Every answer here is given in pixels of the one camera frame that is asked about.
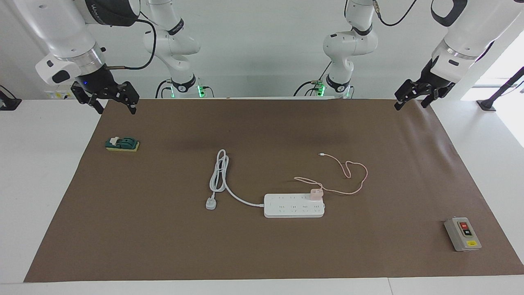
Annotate black right base cable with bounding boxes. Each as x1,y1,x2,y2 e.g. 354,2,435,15
155,79,174,99

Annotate black base cable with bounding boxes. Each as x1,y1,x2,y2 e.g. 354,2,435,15
155,79,174,99
293,61,328,98

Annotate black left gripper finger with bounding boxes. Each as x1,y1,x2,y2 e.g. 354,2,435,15
394,79,421,111
420,87,442,109

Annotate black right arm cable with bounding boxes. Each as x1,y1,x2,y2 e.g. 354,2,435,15
106,18,158,71

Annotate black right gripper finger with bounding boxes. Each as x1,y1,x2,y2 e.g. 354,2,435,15
111,81,140,115
70,81,105,115

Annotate white wall socket box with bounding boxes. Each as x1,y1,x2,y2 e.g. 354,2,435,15
44,88,76,100

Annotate pink charging cable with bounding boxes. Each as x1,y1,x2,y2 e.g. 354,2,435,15
294,153,368,196

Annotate white power strip cord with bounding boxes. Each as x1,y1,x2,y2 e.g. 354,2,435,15
209,149,265,207

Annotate black table clamp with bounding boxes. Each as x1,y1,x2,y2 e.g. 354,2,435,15
0,85,22,111

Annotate black left base cable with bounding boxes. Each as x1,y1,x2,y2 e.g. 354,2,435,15
293,61,328,98

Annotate brown paper table mat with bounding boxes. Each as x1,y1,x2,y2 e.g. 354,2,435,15
24,98,524,283

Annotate grey on-off switch box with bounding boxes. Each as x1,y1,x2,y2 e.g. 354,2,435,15
444,217,482,252

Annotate green circuit board block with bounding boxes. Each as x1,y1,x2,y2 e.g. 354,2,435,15
105,136,140,152

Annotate white power strip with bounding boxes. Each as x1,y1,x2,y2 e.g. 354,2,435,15
263,193,326,218

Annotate black stand with pole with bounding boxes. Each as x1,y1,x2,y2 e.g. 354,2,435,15
477,66,524,112

